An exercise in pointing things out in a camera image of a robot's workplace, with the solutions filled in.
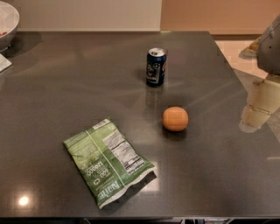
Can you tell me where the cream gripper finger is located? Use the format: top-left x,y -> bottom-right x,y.
239,73 -> 280,133

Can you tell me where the orange fruit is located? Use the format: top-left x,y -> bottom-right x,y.
163,107 -> 189,132

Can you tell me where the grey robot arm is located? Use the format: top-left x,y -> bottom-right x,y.
239,15 -> 280,133

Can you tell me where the green jalapeno chip bag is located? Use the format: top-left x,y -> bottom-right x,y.
63,118 -> 155,208

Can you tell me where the dark blue soda can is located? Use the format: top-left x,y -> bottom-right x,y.
146,47 -> 167,87

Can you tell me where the white paper sheet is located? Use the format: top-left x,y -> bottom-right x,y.
0,53 -> 12,73

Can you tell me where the white bowl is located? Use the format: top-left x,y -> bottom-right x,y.
0,1 -> 20,52

